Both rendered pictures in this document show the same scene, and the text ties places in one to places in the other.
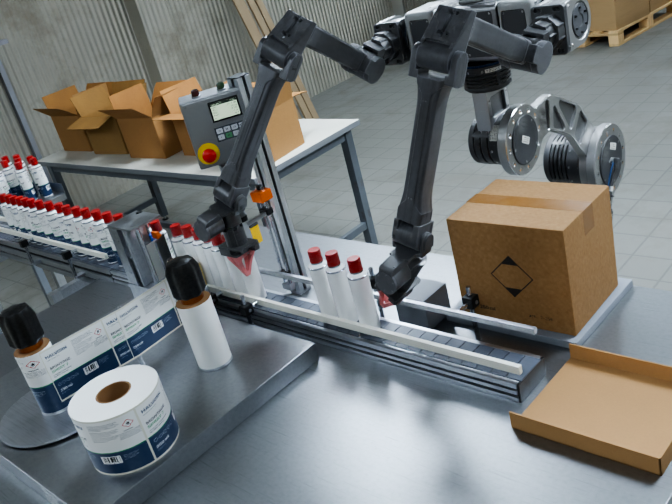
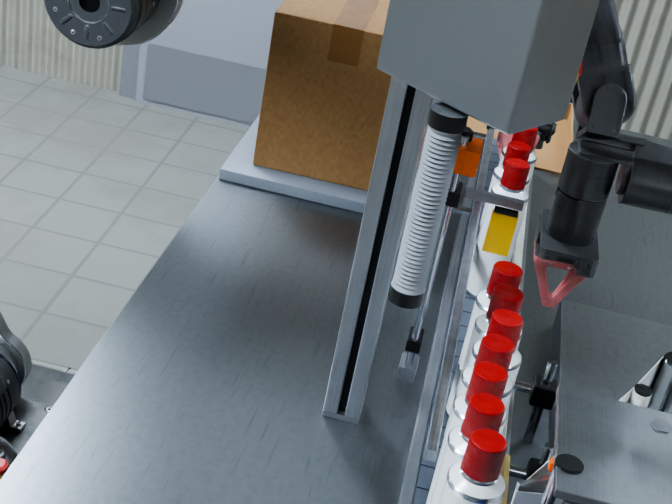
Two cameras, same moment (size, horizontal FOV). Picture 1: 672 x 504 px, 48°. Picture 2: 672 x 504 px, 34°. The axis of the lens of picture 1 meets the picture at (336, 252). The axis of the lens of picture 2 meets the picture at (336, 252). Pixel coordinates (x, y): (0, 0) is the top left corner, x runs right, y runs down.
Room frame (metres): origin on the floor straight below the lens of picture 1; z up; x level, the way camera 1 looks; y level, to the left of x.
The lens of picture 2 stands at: (2.85, 0.90, 1.65)
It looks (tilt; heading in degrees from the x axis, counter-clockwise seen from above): 29 degrees down; 227
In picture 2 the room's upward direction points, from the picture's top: 11 degrees clockwise
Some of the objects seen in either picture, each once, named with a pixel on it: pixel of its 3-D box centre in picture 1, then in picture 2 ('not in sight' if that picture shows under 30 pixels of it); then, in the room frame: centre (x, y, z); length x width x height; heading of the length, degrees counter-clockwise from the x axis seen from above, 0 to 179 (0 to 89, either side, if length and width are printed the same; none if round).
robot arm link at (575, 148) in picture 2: (227, 217); (594, 172); (1.88, 0.25, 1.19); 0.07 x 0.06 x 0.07; 133
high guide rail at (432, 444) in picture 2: (348, 289); (473, 224); (1.75, -0.01, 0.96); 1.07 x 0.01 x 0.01; 41
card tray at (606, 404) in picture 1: (610, 402); (507, 123); (1.19, -0.45, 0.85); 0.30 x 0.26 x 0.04; 41
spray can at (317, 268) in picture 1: (323, 284); (499, 229); (1.76, 0.05, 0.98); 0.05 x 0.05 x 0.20
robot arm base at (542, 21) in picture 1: (544, 33); not in sight; (1.82, -0.62, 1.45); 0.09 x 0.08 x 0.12; 43
